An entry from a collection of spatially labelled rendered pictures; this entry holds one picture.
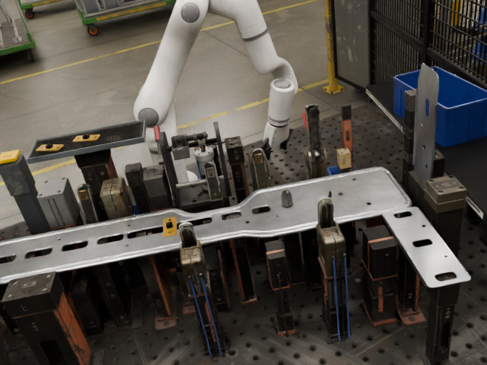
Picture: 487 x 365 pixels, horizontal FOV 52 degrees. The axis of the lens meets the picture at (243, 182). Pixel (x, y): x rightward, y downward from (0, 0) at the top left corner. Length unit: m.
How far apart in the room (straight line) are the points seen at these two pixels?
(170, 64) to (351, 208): 0.78
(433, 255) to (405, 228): 0.11
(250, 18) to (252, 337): 0.98
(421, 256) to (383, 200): 0.24
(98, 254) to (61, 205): 0.22
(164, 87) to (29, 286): 0.79
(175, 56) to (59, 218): 0.64
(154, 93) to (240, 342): 0.86
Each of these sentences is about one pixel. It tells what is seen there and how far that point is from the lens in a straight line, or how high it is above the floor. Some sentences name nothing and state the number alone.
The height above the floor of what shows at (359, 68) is 0.33.
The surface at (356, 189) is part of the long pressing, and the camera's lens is 1.47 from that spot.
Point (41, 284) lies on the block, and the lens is 1.36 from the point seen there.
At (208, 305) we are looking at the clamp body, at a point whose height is 0.90.
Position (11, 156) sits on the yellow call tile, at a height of 1.16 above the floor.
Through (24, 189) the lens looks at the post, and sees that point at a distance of 1.78.
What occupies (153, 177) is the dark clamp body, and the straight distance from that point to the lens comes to 1.53.
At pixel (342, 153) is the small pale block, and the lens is 1.53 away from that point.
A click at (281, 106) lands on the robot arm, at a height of 1.09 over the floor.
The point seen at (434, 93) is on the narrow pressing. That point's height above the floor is 1.28.
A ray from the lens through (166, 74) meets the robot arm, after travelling 1.74.
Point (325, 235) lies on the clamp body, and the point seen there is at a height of 1.05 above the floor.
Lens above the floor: 1.83
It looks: 32 degrees down
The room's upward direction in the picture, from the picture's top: 10 degrees counter-clockwise
